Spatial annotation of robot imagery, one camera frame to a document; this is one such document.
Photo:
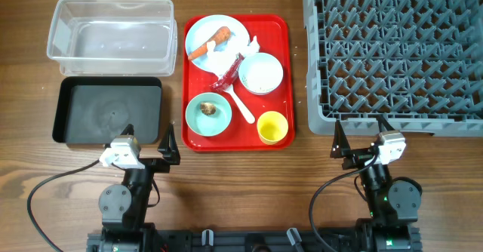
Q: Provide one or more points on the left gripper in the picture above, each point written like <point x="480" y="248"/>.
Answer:
<point x="170" y="153"/>

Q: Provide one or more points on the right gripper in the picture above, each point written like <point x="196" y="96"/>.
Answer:
<point x="362" y="158"/>

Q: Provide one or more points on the mint green bowl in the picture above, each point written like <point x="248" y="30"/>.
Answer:
<point x="208" y="125"/>

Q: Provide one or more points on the brown mushroom piece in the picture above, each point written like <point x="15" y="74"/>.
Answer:
<point x="208" y="108"/>

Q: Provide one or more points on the yellow plastic cup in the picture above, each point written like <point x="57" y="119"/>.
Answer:
<point x="272" y="127"/>

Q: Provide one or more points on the red strawberry snack wrapper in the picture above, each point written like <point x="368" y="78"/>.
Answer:
<point x="229" y="76"/>

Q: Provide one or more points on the white tissue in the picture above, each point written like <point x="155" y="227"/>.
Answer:
<point x="218" y="62"/>

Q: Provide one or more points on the light blue bowl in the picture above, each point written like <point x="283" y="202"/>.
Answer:
<point x="262" y="61"/>

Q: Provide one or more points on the orange carrot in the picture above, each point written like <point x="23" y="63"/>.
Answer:
<point x="220" y="36"/>

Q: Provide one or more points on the white rice pile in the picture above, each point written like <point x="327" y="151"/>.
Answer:
<point x="259" y="81"/>

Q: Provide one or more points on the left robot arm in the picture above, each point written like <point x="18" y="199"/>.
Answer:
<point x="124" y="206"/>

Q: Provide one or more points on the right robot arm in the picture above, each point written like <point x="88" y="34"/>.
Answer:
<point x="393" y="202"/>

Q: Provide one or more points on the grey dishwasher rack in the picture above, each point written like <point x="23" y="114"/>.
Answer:
<point x="417" y="63"/>

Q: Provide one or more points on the black plastic tray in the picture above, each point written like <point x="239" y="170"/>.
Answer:
<point x="94" y="110"/>

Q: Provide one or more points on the white plastic spoon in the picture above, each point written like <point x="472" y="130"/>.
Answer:
<point x="246" y="113"/>

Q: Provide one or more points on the light blue plate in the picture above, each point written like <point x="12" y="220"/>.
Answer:
<point x="203" y="29"/>

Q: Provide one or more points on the red serving tray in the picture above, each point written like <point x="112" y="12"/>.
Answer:
<point x="272" y="33"/>

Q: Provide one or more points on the clear plastic bin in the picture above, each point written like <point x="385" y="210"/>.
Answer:
<point x="114" y="37"/>

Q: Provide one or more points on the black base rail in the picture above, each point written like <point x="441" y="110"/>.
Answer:
<point x="245" y="240"/>

